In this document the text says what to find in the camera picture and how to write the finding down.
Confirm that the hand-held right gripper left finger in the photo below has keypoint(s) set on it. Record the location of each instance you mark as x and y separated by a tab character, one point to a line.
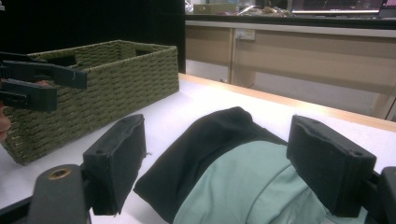
115	165

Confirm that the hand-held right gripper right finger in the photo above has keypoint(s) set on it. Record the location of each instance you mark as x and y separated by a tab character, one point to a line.
327	165

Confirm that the green woven basket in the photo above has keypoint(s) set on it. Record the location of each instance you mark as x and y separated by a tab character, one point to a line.
118	90

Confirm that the black and mint green garment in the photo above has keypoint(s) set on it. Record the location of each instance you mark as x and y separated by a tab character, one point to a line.
230	174

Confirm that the black curtain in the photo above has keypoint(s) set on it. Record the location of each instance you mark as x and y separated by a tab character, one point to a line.
93	21

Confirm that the beige wooden counter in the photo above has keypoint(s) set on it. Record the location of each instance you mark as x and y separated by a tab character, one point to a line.
311	56

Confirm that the monitor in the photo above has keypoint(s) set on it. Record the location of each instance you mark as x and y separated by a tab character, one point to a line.
337	6

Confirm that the pile of clutter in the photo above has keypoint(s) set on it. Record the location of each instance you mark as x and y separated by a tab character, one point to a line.
267	11

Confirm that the green box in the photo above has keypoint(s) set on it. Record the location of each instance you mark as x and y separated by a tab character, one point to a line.
214	8

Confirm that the white wall socket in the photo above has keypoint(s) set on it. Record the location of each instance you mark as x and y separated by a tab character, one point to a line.
245	34

